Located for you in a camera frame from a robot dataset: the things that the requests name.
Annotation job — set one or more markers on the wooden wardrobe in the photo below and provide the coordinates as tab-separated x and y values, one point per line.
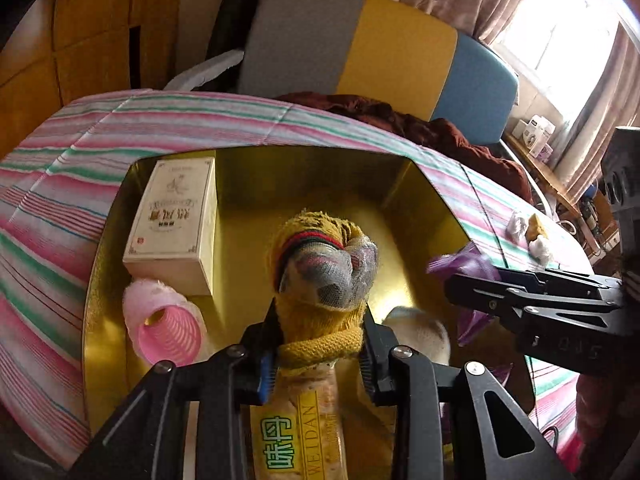
85	25

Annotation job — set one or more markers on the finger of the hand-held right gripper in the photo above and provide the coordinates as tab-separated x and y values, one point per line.
480	292
560	277

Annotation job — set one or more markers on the wooden side table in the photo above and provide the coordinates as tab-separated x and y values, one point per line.
545	172

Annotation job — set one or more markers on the dark cloth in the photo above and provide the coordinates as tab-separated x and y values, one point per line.
240	5

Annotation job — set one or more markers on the white printed box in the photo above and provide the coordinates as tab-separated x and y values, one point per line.
540	127

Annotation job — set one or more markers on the gold tin box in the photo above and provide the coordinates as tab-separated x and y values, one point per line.
325	185

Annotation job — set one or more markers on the yellow sponge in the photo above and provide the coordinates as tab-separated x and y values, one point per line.
537	226

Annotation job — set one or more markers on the pink hair roller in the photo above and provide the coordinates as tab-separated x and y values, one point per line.
165	332

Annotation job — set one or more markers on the grey yellow blue sofa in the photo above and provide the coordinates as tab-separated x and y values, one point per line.
400	45

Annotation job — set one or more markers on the cluttered rack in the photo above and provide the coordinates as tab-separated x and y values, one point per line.
592	210

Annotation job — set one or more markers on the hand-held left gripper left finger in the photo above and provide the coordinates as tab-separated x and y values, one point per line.
266	377

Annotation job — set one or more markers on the purple box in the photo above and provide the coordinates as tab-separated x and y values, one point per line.
541	149

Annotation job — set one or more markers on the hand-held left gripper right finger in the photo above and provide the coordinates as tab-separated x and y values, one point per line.
380	365

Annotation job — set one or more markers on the cream sock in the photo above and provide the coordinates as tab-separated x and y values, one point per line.
420	332

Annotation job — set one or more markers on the red cloth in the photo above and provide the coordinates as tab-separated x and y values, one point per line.
600	410

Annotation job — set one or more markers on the yellow sock bundle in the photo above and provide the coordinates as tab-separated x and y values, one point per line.
310	320

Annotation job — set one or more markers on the window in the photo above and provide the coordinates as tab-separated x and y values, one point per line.
560	35

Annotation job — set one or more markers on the yellow snack packet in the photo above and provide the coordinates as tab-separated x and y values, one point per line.
325	410

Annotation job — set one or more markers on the purple packet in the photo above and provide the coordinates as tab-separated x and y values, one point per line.
470	260

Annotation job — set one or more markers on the dark red blanket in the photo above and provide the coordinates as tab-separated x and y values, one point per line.
425	130

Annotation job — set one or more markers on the cream box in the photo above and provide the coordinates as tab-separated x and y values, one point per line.
170	220

